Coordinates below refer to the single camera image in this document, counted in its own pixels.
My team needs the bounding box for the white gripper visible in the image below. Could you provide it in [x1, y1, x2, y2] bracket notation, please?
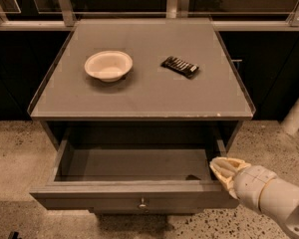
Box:
[209, 157, 277, 213]

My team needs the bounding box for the metal window railing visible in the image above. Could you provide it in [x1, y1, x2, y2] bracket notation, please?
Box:
[0, 0, 299, 31]

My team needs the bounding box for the white cylindrical post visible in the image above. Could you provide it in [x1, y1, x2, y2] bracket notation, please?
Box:
[281, 98, 299, 135]

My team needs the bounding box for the grey drawer cabinet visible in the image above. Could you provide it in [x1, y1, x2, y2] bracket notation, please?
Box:
[26, 17, 257, 215]

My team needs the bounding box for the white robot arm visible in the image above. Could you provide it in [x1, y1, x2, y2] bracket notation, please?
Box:
[209, 157, 299, 239]

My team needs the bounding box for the white paper bowl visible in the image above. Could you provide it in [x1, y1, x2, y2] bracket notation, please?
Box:
[84, 51, 133, 83]

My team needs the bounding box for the grey top drawer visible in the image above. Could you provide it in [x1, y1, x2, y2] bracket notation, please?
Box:
[30, 125, 238, 214]

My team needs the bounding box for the black snack bar wrapper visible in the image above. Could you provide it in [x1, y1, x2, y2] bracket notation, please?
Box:
[160, 56, 199, 79]

